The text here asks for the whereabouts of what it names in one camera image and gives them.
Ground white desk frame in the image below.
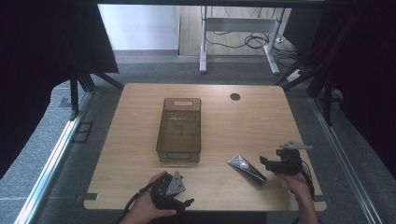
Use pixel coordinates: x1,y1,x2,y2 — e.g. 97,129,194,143
199,6,287,76

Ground right hand-held gripper black cable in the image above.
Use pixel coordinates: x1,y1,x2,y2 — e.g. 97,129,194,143
297,160,316,200

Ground person's right hand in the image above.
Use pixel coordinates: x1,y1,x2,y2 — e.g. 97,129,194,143
276,172,313,201

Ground black metal stand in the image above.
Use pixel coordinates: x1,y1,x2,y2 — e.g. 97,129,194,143
273,66,334,127
68,65,125,121

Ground black curtain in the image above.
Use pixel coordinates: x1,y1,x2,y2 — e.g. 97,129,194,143
282,0,396,183
0,0,120,181

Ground black floor cables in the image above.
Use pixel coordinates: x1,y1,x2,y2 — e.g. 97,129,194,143
205,29,302,68

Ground transparent brown plastic basket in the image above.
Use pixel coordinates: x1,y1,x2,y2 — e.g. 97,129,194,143
155,97,203,164

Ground aluminium rail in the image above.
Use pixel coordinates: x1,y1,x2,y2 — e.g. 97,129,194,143
308,95,383,224
13,91,95,224

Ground hand-held gripper black cable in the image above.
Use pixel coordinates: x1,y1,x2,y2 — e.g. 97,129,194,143
297,160,316,200
115,181,158,224

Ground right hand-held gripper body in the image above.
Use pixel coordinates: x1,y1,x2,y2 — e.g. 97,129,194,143
266,140,314,176

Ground person's left hand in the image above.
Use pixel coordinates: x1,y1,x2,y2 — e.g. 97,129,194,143
120,170,177,224

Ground black and silver tube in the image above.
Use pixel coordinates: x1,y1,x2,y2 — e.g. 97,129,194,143
226,152,268,186

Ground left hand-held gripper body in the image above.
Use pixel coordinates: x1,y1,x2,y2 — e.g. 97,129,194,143
150,171,188,210

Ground white power strip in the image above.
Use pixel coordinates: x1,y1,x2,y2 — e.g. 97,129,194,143
285,69,304,83

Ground left hand-held gripper black cable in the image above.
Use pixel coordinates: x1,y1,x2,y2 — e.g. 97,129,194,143
115,181,158,224

